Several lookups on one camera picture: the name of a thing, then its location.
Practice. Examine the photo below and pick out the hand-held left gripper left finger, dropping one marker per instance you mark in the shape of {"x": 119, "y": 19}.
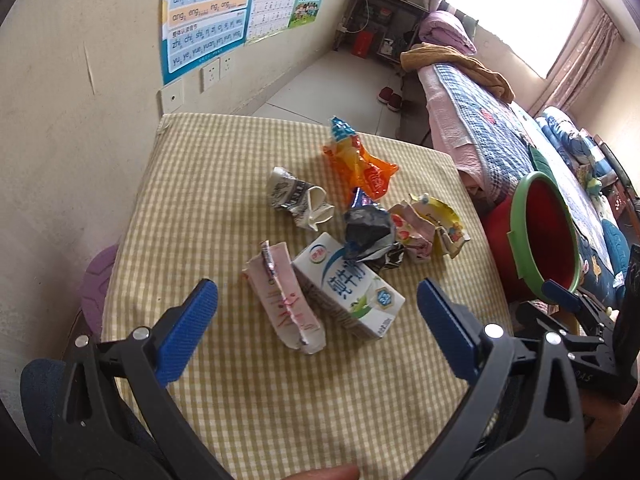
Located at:
{"x": 185, "y": 325}

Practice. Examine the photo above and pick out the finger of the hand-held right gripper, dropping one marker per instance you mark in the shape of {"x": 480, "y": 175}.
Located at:
{"x": 555, "y": 292}
{"x": 540, "y": 320}

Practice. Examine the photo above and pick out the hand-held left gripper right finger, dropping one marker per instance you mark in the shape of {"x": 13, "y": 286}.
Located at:
{"x": 442, "y": 325}

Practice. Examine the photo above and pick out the red bucket with green rim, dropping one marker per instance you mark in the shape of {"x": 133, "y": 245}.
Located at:
{"x": 545, "y": 240}

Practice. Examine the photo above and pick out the pink white carton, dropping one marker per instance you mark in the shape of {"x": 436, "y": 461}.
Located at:
{"x": 280, "y": 300}

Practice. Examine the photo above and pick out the yellow pink floral wrapper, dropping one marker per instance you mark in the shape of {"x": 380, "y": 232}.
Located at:
{"x": 425, "y": 225}

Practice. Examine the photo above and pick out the white milk carton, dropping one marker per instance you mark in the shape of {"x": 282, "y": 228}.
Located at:
{"x": 345, "y": 290}

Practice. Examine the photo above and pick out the black wrapper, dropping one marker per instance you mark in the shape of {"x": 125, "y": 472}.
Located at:
{"x": 367, "y": 227}

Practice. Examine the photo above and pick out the black white carton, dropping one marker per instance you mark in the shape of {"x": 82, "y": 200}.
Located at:
{"x": 295, "y": 195}

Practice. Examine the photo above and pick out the orange snack wrapper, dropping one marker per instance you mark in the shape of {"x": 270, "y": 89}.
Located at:
{"x": 360, "y": 165}

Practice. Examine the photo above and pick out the person's right hand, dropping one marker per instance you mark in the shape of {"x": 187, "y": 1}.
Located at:
{"x": 602, "y": 420}

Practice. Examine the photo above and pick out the person's left hand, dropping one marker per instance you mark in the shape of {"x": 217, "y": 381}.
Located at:
{"x": 325, "y": 472}

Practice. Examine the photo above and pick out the purple round stool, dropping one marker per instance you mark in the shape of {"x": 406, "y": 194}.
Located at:
{"x": 97, "y": 290}

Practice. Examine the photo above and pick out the yellow checked tablecloth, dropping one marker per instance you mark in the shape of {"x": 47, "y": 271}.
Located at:
{"x": 260, "y": 400}

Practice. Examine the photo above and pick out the green stuffed toy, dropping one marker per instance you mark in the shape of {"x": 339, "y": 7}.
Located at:
{"x": 595, "y": 180}

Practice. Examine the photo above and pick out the dark green cloth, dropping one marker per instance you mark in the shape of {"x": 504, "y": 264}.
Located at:
{"x": 542, "y": 160}

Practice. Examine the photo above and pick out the dark wooden headboard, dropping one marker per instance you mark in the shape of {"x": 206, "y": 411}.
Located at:
{"x": 620, "y": 175}

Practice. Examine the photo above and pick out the blue folded bedding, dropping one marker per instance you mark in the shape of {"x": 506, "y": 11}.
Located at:
{"x": 565, "y": 135}

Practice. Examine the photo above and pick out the bed with blue quilt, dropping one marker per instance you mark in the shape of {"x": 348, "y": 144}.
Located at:
{"x": 490, "y": 125}

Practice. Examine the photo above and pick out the pink bed sheet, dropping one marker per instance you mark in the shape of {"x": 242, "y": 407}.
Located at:
{"x": 445, "y": 120}

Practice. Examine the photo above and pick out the yellow blanket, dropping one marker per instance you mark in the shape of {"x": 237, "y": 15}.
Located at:
{"x": 450, "y": 60}

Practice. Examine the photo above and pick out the purple folded quilt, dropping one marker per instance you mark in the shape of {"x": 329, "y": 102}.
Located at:
{"x": 447, "y": 30}

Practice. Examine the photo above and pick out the bright window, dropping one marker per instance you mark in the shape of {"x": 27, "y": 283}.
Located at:
{"x": 515, "y": 5}

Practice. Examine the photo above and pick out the red box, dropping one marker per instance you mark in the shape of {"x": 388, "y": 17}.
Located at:
{"x": 362, "y": 43}

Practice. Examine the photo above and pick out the dark metal desk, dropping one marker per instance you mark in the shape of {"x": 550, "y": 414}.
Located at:
{"x": 380, "y": 10}

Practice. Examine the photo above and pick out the white wall plate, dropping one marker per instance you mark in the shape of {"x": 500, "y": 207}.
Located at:
{"x": 172, "y": 97}

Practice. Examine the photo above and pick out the white wall socket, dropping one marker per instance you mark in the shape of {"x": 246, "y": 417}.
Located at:
{"x": 210, "y": 74}
{"x": 227, "y": 66}

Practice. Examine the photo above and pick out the blue letter wall poster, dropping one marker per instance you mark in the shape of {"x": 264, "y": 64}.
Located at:
{"x": 205, "y": 20}

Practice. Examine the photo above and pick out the white chart wall poster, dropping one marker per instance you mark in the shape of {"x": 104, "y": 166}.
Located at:
{"x": 272, "y": 0}

